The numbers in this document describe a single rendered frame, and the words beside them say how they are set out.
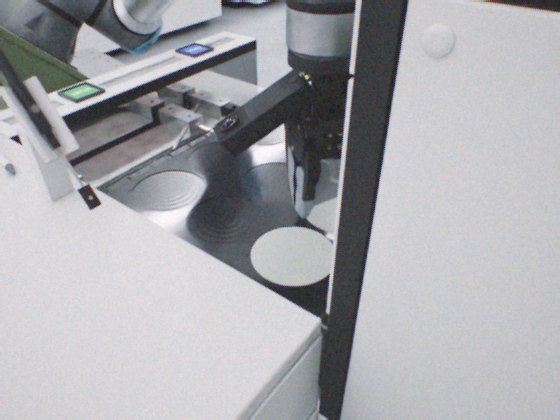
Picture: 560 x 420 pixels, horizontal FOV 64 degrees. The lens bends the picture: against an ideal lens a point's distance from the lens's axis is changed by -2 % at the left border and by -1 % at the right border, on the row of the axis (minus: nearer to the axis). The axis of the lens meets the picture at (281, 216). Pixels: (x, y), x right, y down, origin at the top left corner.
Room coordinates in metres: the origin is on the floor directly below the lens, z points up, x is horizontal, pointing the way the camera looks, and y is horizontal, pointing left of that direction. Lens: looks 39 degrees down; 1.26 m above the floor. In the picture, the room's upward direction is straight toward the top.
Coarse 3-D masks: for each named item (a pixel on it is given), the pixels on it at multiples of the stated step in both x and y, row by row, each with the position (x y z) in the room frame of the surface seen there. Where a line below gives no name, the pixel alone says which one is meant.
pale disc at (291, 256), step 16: (272, 240) 0.41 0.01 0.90; (288, 240) 0.41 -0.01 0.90; (304, 240) 0.41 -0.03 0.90; (320, 240) 0.41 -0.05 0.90; (256, 256) 0.38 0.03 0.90; (272, 256) 0.38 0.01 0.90; (288, 256) 0.38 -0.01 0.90; (304, 256) 0.38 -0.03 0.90; (320, 256) 0.38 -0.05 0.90; (272, 272) 0.35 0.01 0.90; (288, 272) 0.35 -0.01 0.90; (304, 272) 0.35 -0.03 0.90; (320, 272) 0.35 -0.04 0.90
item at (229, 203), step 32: (192, 160) 0.59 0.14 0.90; (224, 160) 0.59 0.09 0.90; (256, 160) 0.59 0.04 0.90; (320, 160) 0.59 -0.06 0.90; (128, 192) 0.51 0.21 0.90; (160, 192) 0.51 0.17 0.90; (192, 192) 0.51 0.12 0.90; (224, 192) 0.51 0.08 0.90; (256, 192) 0.51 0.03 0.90; (288, 192) 0.51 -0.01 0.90; (160, 224) 0.44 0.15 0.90; (192, 224) 0.44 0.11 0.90; (224, 224) 0.44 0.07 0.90; (256, 224) 0.44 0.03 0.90; (288, 224) 0.44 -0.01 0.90; (224, 256) 0.38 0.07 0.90; (288, 288) 0.33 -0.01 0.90; (320, 288) 0.33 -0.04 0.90
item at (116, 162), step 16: (160, 128) 0.74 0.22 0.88; (128, 144) 0.68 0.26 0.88; (144, 144) 0.68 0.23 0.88; (160, 144) 0.68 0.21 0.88; (96, 160) 0.63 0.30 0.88; (112, 160) 0.63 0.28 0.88; (128, 160) 0.62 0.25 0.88; (144, 160) 0.63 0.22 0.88; (96, 176) 0.58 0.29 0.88; (112, 176) 0.58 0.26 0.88
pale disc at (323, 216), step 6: (336, 198) 0.49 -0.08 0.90; (324, 204) 0.48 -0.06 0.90; (330, 204) 0.48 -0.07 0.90; (336, 204) 0.48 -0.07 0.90; (312, 210) 0.47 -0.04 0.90; (318, 210) 0.47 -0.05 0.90; (324, 210) 0.47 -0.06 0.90; (330, 210) 0.47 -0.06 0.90; (312, 216) 0.45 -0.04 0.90; (318, 216) 0.45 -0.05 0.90; (324, 216) 0.45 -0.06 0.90; (330, 216) 0.45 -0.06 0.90; (312, 222) 0.44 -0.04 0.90; (318, 222) 0.44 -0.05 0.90; (324, 222) 0.44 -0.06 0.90; (330, 222) 0.44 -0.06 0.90; (324, 228) 0.43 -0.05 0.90; (330, 228) 0.43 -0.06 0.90
